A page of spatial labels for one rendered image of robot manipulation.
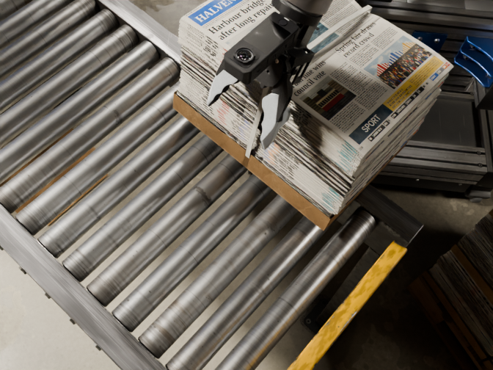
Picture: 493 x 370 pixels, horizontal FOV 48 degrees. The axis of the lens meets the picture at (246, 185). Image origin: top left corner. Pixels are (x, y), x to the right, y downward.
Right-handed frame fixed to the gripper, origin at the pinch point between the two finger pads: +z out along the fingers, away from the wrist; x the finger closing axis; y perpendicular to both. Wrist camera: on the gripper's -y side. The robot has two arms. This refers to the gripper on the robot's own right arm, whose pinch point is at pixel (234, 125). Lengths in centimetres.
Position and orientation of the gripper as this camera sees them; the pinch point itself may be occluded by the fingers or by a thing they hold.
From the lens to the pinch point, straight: 83.9
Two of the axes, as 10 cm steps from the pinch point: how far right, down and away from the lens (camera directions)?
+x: -7.4, -6.1, 2.8
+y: 5.5, -3.1, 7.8
